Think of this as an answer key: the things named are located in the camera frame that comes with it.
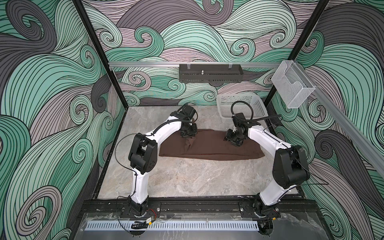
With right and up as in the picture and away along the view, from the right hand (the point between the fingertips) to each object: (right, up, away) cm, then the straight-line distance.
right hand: (226, 140), depth 91 cm
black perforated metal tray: (-9, +44, +7) cm, 45 cm away
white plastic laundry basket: (+6, +26, +28) cm, 39 cm away
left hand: (-19, +4, 0) cm, 19 cm away
